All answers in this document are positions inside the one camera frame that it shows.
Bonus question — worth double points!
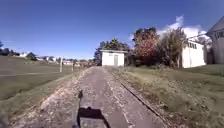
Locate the small white shed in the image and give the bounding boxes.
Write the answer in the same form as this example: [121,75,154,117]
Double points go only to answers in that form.
[99,49,129,68]

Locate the grey gravel concrete path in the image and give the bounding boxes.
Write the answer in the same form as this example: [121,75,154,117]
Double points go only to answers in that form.
[13,65,172,128]

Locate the group of trees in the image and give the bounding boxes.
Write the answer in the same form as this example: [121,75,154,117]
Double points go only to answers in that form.
[93,26,188,70]

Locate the grass verge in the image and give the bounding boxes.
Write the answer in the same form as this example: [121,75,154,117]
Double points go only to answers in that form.
[106,63,224,128]

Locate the distant dark trees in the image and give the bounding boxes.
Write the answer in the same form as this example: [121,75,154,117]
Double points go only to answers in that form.
[0,40,38,62]

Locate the white building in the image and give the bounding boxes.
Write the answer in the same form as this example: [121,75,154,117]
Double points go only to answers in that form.
[181,39,208,69]

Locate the grass field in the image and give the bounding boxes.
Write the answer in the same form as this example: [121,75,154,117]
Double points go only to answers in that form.
[0,55,90,128]

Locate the grey building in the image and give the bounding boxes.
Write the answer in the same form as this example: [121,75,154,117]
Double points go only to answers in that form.
[205,16,224,65]

